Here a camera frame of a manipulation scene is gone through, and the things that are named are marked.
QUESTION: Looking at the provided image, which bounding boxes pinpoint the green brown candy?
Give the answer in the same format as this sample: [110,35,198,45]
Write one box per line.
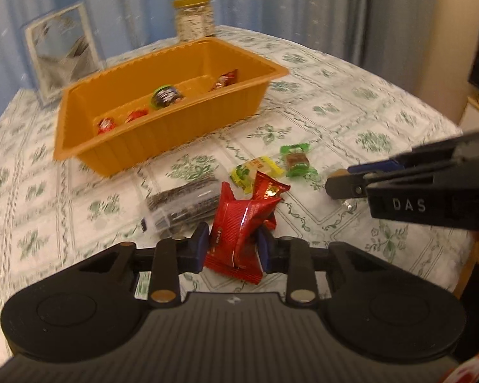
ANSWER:
[279,143,317,177]

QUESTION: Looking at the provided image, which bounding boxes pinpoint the clear packet dark snack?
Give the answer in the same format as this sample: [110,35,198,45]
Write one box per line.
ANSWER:
[141,174,220,239]

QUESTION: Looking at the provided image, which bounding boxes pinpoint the red square snack packet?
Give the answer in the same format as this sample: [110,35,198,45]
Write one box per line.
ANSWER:
[205,182,280,284]

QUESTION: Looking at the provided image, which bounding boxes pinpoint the red gold snack packet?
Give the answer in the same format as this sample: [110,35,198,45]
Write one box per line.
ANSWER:
[251,171,291,200]

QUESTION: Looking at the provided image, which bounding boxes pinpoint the yellow green candy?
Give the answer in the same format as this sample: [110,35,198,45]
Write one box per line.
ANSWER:
[230,156,285,194]

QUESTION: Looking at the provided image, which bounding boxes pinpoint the green black snack bar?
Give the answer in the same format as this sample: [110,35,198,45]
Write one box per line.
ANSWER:
[150,85,185,109]

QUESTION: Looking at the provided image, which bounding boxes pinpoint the green floral tablecloth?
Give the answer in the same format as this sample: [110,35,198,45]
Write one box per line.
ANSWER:
[0,26,472,366]

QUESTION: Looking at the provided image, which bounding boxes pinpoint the red wrapped candy in tray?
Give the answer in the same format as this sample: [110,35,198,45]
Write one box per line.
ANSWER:
[125,108,149,123]

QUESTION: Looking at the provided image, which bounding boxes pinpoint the small red candy in tray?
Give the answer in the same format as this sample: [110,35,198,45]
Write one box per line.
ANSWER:
[97,117,117,134]

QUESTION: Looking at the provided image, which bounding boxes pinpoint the orange plastic tray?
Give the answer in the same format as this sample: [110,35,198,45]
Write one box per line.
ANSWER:
[53,37,289,177]

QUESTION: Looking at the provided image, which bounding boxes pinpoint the blue star curtain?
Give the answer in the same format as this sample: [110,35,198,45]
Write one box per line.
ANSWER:
[0,0,441,137]

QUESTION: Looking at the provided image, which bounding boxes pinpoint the dark red candy in tray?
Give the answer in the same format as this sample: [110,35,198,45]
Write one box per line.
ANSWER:
[210,69,238,91]

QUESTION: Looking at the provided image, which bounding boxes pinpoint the nut jar with gold lid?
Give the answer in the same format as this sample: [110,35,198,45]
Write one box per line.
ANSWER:
[173,0,215,42]

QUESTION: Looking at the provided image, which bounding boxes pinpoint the silver sand art frame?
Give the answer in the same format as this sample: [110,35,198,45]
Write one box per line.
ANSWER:
[22,0,105,106]

